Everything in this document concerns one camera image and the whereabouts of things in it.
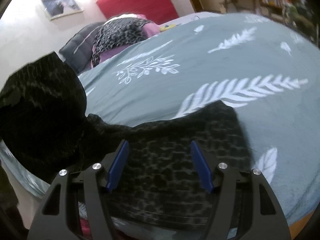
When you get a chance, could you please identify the black leopard print pants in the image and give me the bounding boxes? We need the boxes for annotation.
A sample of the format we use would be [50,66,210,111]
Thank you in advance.
[0,51,254,227]

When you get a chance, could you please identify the grey leaf print duvet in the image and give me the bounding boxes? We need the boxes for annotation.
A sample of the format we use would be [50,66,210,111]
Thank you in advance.
[1,13,319,239]

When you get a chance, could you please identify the grey tufted headboard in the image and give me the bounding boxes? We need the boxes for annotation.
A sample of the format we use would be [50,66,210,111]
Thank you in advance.
[59,22,105,74]

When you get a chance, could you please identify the yellow blue toy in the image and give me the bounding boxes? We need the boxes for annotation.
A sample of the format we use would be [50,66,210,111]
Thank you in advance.
[160,24,177,33]

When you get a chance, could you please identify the pink blanket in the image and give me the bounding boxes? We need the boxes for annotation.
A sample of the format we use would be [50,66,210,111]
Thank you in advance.
[91,14,160,67]

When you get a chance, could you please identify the grey leopard print garment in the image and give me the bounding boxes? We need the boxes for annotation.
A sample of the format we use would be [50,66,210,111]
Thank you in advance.
[91,17,153,67]

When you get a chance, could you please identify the wooden bookshelf with books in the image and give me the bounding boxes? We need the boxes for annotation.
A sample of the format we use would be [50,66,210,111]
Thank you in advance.
[259,0,318,31]

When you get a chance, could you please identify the framed wall picture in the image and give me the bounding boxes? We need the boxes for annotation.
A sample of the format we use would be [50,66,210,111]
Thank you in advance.
[41,0,84,20]

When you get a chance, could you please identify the red wall panel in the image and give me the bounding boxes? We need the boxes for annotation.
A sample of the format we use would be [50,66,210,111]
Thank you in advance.
[96,0,178,24]

